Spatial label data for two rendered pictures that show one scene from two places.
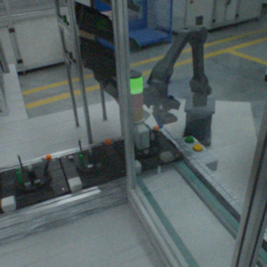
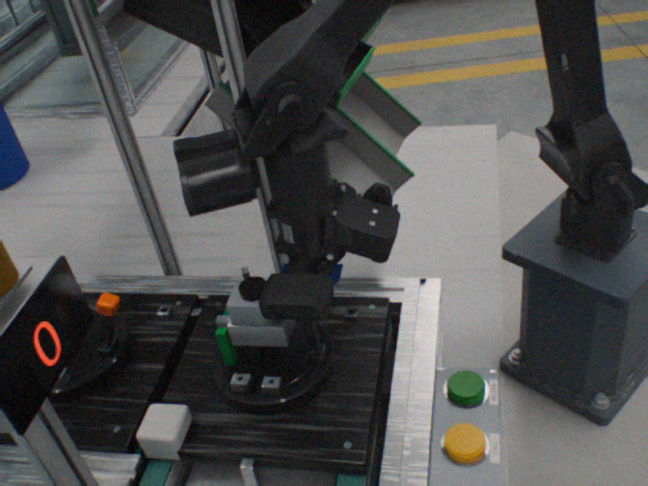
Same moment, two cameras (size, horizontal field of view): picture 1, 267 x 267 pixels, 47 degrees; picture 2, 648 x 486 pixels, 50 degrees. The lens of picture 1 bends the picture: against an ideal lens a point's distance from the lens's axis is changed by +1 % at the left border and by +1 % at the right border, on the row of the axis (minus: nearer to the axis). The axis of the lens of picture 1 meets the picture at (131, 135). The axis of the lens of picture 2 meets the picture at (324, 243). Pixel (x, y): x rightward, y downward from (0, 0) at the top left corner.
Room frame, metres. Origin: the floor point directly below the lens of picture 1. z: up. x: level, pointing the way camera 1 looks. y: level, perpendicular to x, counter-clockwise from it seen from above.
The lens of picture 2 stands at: (0.71, -0.46, 1.55)
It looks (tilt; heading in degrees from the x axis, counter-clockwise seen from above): 37 degrees down; 37
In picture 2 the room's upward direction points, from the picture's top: 10 degrees counter-clockwise
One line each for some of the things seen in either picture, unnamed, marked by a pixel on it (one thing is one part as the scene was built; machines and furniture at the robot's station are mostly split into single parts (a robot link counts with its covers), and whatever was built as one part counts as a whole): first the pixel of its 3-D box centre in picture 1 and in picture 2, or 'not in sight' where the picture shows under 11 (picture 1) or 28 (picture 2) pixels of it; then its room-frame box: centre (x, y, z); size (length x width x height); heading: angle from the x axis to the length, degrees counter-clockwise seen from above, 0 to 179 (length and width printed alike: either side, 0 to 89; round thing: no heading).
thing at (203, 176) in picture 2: not in sight; (243, 142); (1.10, -0.11, 1.27); 0.12 x 0.08 x 0.11; 134
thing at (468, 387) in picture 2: not in sight; (466, 390); (1.17, -0.27, 0.96); 0.04 x 0.04 x 0.02
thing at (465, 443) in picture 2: not in sight; (465, 445); (1.10, -0.30, 0.96); 0.04 x 0.04 x 0.02
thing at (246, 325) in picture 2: not in sight; (250, 309); (1.10, -0.06, 1.06); 0.08 x 0.04 x 0.07; 110
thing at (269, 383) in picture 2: not in sight; (272, 386); (1.06, -0.10, 1.00); 0.02 x 0.01 x 0.02; 110
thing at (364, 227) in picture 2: not in sight; (364, 220); (1.15, -0.18, 1.17); 0.07 x 0.07 x 0.06; 19
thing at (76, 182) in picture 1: (90, 156); (63, 334); (1.02, 0.17, 1.01); 0.24 x 0.24 x 0.13; 20
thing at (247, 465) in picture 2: not in sight; (251, 474); (0.99, -0.11, 0.95); 0.01 x 0.01 x 0.04; 20
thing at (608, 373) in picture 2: not in sight; (586, 304); (1.34, -0.36, 0.96); 0.15 x 0.15 x 0.20; 75
